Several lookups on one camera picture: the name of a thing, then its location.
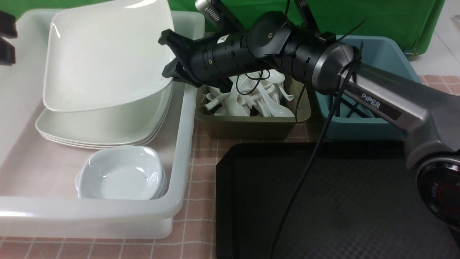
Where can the large white plastic tub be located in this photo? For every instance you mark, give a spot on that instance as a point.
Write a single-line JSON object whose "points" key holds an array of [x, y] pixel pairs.
{"points": [[153, 219]]}

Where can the white bowl in tub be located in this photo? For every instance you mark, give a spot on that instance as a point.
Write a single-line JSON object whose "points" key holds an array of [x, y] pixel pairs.
{"points": [[122, 173]]}

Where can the olive green plastic bin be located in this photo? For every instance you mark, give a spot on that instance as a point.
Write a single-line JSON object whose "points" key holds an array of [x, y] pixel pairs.
{"points": [[253, 127]]}

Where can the blue plastic bin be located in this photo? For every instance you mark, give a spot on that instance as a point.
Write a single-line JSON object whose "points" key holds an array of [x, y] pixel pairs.
{"points": [[388, 50]]}

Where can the black plastic tray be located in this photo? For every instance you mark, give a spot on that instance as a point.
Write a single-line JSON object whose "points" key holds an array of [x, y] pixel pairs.
{"points": [[358, 202]]}

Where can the long white spoon in bin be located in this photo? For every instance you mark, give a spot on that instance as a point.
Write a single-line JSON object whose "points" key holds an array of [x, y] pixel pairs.
{"points": [[275, 109]]}

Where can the green backdrop cloth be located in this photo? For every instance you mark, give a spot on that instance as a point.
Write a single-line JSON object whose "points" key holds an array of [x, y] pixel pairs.
{"points": [[410, 23]]}

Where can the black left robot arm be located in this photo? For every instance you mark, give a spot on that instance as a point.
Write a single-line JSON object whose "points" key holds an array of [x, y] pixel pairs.
{"points": [[7, 31]]}

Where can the white square rice plate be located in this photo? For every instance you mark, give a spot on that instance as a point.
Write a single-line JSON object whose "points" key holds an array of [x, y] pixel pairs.
{"points": [[104, 55]]}

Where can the white spoon in olive bin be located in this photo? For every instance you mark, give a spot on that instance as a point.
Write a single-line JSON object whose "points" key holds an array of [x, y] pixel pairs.
{"points": [[266, 77]]}

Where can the pink checkered tablecloth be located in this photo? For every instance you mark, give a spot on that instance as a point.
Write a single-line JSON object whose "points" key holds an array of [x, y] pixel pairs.
{"points": [[34, 167]]}

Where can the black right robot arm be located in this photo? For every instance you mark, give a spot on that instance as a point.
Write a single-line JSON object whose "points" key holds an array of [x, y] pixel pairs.
{"points": [[428, 118]]}

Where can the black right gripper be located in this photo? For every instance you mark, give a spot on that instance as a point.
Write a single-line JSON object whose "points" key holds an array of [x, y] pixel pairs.
{"points": [[202, 62]]}

